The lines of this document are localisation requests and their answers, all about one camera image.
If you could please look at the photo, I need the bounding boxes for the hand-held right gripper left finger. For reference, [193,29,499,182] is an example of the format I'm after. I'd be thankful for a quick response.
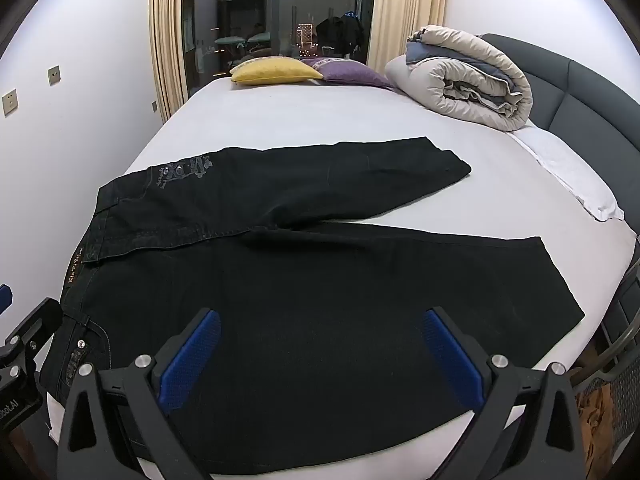
[56,308,223,480]

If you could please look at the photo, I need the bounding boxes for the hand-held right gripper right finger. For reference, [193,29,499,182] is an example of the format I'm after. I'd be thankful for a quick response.
[422,306,586,480]

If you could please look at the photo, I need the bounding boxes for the dark hanging clothes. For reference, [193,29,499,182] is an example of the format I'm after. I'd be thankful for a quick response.
[316,12,366,58]

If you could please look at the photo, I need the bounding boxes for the rolled beige grey duvet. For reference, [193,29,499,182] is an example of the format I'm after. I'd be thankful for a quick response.
[384,25,533,132]

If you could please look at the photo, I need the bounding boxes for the wire mesh basket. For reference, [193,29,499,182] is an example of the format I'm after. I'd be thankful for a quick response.
[575,320,640,466]

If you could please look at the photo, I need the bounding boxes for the purple cushion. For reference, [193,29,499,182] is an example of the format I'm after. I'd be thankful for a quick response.
[300,56,396,90]

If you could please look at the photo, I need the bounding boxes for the black denim pants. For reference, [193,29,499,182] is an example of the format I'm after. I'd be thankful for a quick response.
[39,136,586,476]

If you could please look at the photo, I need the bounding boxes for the yellow cushion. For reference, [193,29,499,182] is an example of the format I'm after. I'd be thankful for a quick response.
[230,56,325,86]

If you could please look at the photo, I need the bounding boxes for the white bed mattress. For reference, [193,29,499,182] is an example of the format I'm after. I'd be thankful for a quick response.
[47,75,638,480]

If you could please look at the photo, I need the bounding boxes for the white pillow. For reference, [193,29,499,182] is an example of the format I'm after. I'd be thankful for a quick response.
[510,126,626,222]

